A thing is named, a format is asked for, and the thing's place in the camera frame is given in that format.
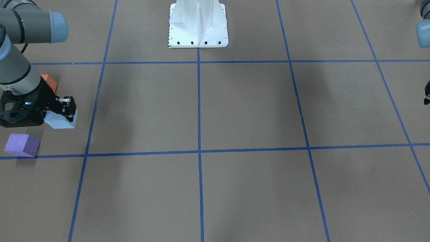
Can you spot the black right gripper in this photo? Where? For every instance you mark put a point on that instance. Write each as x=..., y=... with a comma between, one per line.
x=44, y=96

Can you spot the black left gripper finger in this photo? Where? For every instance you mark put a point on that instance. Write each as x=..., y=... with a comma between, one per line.
x=427, y=93

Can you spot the light blue foam block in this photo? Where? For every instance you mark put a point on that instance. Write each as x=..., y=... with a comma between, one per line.
x=57, y=121

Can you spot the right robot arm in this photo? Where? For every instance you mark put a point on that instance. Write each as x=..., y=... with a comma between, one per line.
x=23, y=23

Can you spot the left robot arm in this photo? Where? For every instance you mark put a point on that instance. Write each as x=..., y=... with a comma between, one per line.
x=423, y=27

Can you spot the orange foam block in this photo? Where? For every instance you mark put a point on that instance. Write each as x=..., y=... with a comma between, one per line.
x=51, y=82

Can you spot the purple foam block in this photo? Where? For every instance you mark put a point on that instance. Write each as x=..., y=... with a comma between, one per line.
x=22, y=145

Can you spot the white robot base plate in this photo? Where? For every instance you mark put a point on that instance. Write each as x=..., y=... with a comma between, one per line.
x=197, y=24

